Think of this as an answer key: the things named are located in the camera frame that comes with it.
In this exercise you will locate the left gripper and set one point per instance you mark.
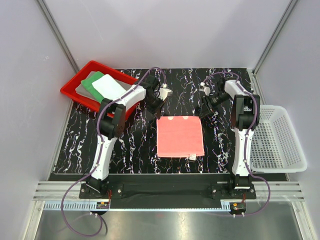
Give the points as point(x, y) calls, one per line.
point(157, 110)

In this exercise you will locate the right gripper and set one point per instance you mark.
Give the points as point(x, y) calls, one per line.
point(207, 109)

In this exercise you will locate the pink cloth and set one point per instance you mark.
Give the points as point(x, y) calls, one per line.
point(179, 137)

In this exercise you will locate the white cloth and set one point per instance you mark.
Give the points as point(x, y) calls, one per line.
point(109, 87)

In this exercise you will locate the green towel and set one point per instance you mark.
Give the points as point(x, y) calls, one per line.
point(87, 84)

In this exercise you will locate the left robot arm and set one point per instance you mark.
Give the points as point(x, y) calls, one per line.
point(111, 119)

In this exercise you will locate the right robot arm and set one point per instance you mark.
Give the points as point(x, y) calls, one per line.
point(244, 118)

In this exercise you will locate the white perforated basket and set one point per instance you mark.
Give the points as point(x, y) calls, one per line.
point(275, 147)

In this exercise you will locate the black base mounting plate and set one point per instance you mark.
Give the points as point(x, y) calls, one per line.
point(160, 191)

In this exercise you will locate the red plastic tray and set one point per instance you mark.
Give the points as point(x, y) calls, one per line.
point(69, 89)

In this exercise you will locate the right connector board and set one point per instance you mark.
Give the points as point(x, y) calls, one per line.
point(238, 206)

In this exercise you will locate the connector board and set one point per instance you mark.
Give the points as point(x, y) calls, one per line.
point(238, 206)
point(103, 205)

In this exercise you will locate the left connector board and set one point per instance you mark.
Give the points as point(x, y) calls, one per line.
point(103, 205)

